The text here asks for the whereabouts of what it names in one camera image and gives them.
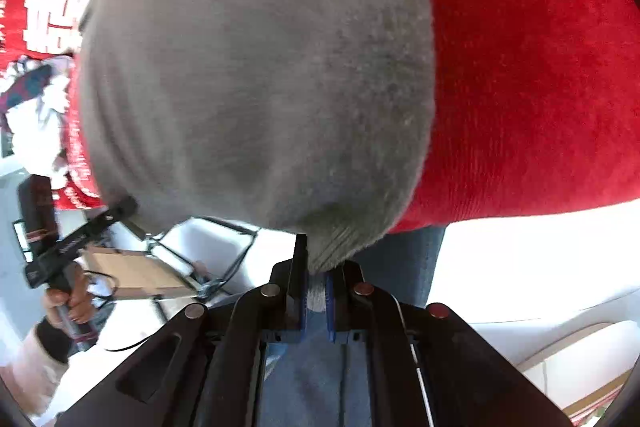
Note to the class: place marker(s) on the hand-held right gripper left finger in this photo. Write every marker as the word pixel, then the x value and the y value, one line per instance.
pixel 302 307

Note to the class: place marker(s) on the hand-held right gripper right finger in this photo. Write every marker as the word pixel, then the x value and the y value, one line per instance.
pixel 331 312

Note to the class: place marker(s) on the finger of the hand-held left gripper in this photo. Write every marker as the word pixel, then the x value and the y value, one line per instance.
pixel 102 219

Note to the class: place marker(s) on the grey sweater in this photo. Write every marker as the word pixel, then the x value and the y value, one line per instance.
pixel 250 82

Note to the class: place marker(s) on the person's left forearm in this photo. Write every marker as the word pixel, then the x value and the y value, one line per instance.
pixel 30 367

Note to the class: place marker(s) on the person's left hand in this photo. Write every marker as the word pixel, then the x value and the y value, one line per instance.
pixel 75 302

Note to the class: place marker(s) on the cardboard box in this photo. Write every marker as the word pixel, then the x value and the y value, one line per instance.
pixel 135 269

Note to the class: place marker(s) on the person's legs in jeans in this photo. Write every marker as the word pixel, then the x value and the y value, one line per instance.
pixel 400 262

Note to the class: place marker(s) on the dark plaid garment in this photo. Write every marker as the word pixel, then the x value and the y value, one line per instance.
pixel 25 89

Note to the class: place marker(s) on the white furniture panel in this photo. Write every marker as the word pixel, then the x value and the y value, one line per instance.
pixel 575 357

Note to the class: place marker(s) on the red printed blanket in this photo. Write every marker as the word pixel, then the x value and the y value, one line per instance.
pixel 525 82

